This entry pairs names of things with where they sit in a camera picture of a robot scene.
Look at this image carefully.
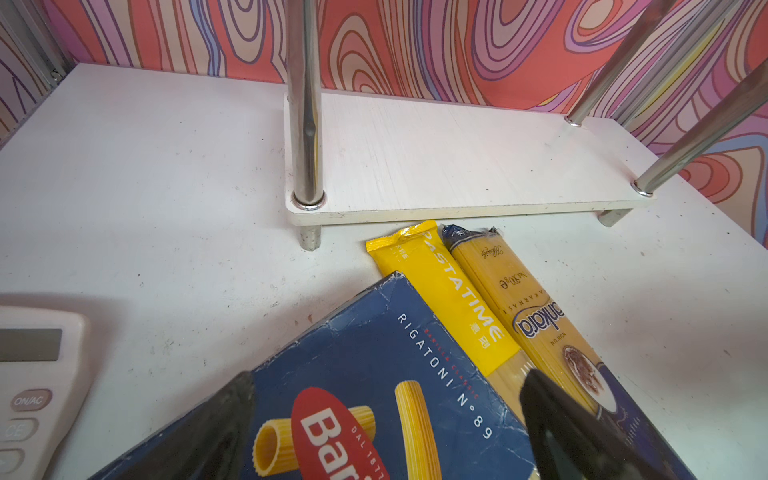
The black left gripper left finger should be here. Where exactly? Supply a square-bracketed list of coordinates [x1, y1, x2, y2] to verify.
[137, 371, 256, 479]

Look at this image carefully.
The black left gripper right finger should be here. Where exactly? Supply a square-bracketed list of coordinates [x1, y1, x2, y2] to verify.
[519, 369, 670, 479]

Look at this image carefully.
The blue Ankara spaghetti bag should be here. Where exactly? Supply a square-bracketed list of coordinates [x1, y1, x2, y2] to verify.
[440, 225, 694, 479]

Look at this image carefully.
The yellow Pastatime spaghetti bag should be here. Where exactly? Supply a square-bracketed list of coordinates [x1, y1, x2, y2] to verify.
[365, 220, 534, 422]

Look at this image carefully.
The white two-tier shelf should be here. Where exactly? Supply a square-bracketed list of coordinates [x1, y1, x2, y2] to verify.
[284, 1, 767, 251]

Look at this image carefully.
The white pink calculator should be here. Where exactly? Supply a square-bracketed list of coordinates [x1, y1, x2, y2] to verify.
[1, 306, 92, 479]

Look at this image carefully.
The blue Barilla rigatoni box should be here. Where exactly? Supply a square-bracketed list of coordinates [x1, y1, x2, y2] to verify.
[89, 271, 541, 480]

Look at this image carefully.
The aluminium frame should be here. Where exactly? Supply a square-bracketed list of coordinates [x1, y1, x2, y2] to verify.
[1, 0, 75, 88]

